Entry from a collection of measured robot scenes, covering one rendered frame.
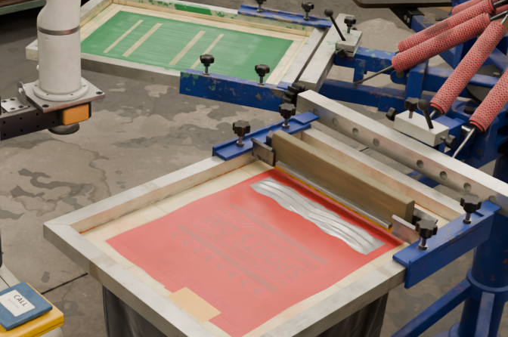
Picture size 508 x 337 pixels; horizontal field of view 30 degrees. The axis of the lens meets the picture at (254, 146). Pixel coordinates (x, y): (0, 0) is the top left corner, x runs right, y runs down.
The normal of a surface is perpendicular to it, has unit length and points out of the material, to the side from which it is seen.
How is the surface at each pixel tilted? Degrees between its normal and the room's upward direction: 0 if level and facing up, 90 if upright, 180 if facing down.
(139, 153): 0
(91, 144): 0
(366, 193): 90
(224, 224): 0
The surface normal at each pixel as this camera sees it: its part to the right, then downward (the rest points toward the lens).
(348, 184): -0.72, 0.29
